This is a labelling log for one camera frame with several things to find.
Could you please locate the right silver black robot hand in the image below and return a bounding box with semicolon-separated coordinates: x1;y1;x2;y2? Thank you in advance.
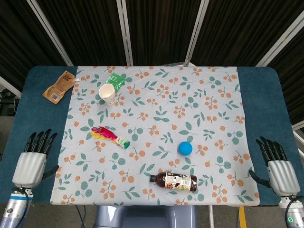
248;136;301;197

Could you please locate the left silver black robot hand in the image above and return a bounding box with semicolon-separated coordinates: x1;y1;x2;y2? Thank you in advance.
12;128;60;189

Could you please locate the colourful feather shuttlecock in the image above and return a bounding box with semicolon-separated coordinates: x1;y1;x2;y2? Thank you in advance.
90;126;131;150

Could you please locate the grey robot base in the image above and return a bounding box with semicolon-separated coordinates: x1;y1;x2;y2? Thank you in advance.
94;205;198;228

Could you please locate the brown snack pouch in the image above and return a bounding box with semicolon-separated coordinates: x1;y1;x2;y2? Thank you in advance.
42;70;76;105

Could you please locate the blue ball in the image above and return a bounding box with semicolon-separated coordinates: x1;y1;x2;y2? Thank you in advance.
178;141;195;156

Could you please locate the dark tea bottle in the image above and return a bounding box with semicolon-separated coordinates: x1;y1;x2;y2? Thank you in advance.
149;171;198;192

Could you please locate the white paper cup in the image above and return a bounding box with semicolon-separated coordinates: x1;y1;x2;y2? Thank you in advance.
98;83;116;105

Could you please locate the green snack packet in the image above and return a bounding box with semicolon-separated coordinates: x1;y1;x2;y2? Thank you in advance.
105;72;126;93

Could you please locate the floral patterned tablecloth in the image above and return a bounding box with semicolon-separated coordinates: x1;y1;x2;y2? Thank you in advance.
49;65;260;206

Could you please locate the black folding screen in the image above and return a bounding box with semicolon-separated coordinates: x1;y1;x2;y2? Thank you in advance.
0;0;304;133

